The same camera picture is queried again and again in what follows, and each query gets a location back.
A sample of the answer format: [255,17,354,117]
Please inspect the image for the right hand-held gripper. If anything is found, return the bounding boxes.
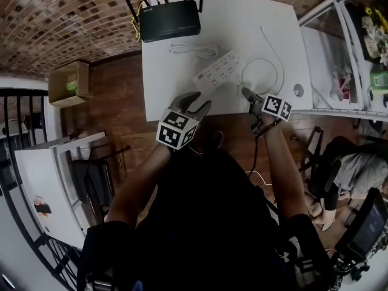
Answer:
[241,88,293,134]

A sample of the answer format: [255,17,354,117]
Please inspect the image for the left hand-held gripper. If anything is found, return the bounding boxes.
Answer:
[155,91,212,151]

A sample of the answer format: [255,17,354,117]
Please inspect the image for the white power strip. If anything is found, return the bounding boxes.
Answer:
[192,49,244,93]

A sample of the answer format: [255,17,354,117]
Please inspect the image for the person's right forearm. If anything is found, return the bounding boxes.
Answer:
[261,117,310,224]

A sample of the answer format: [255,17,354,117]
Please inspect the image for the person's left forearm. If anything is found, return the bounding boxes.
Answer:
[104,142,175,226]

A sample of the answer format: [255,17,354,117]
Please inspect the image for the black router with antennas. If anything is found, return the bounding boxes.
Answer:
[122,0,206,44]

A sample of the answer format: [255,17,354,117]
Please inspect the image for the white glass-top shelf unit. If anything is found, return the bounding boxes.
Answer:
[296,0,388,122]

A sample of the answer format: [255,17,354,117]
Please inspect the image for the person's black clothed torso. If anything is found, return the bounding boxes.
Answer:
[76,130,336,291]

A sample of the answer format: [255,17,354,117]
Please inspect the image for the black chair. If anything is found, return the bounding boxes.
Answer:
[70,145,132,226]

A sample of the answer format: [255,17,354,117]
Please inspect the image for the open cardboard box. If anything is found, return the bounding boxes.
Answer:
[47,60,93,108]

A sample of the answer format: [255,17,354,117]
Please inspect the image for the green box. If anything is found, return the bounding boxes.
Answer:
[369,70,388,88]

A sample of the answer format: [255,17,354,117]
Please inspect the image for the bunch of white yellow flowers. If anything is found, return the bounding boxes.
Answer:
[360,6,388,66]

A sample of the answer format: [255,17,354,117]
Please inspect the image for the white side desk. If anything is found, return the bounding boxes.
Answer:
[13,130,107,250]

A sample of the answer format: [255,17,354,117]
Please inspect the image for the black metal railing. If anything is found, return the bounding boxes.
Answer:
[0,88,82,291]

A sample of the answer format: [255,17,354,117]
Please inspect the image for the black screen on stand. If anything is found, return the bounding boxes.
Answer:
[333,187,388,281]

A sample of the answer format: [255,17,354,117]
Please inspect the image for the thin white charger cable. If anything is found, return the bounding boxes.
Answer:
[241,26,286,96]

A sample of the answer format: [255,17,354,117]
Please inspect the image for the coiled white power cord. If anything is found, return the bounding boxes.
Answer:
[168,42,221,58]

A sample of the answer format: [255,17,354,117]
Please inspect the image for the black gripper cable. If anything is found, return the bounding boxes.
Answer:
[247,130,262,178]

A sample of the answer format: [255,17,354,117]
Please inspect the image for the white cable on floor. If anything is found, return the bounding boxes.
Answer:
[244,170,278,207]

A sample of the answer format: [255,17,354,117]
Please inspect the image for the yellow network cable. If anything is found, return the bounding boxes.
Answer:
[130,0,161,43]

